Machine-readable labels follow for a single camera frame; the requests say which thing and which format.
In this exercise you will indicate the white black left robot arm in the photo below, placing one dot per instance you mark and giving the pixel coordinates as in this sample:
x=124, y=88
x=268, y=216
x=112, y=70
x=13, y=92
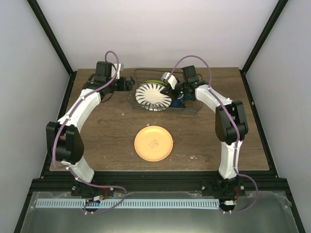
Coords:
x=64, y=141

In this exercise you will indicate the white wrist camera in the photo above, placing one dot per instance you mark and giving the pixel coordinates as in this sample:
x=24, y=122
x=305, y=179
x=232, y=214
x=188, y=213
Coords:
x=168, y=78
x=118, y=68

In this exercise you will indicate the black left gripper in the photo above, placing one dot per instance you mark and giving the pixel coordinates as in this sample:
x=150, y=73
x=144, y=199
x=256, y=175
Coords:
x=128, y=86

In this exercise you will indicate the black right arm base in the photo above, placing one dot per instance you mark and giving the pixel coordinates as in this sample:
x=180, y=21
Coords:
x=221, y=189

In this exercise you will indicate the grey wire dish rack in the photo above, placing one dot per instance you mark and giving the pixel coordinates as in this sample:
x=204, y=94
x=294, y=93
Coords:
x=142, y=74

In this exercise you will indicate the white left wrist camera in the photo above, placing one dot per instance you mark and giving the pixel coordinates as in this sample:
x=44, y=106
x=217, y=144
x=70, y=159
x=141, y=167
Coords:
x=118, y=68

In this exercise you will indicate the orange round plate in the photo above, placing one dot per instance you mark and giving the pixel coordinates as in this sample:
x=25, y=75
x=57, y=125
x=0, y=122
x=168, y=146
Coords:
x=153, y=143

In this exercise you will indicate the lime green plate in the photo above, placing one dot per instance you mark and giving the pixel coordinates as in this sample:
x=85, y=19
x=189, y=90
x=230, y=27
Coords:
x=155, y=81

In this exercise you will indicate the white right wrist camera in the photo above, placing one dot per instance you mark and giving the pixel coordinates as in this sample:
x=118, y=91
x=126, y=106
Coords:
x=168, y=78

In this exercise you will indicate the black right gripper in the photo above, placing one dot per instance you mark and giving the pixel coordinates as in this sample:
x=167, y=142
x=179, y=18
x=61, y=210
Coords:
x=176, y=96

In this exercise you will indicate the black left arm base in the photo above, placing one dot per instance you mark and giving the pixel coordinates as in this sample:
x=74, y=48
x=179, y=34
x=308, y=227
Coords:
x=86, y=191

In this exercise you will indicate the light blue slotted cable duct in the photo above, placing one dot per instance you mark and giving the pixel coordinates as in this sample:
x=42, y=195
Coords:
x=131, y=203

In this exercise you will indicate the white blue striped plate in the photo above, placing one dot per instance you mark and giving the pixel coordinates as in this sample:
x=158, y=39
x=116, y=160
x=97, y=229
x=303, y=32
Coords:
x=149, y=97

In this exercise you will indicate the dark blue mug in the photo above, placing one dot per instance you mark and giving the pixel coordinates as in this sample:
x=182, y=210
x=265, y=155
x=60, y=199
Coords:
x=179, y=102

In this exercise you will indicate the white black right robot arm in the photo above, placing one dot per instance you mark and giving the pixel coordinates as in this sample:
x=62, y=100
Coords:
x=230, y=118

